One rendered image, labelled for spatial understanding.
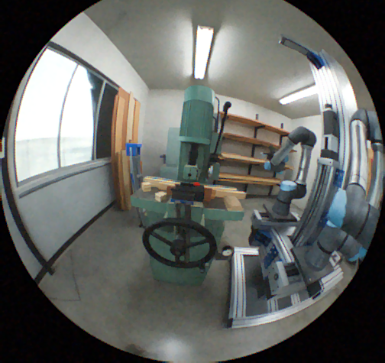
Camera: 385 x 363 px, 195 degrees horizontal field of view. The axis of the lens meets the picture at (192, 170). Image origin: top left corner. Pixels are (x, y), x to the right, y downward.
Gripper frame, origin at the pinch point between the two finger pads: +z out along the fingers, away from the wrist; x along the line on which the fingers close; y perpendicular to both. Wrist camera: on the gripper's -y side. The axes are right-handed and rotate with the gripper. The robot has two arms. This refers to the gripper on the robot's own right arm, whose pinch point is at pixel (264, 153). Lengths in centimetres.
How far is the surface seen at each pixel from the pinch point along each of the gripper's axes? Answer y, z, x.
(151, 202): 21, -66, -105
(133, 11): -167, -59, -144
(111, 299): 104, -103, -153
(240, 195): 24, -53, -54
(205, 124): -16, -58, -77
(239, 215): 28, -68, -60
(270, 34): -146, -42, 9
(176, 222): 17, -85, -89
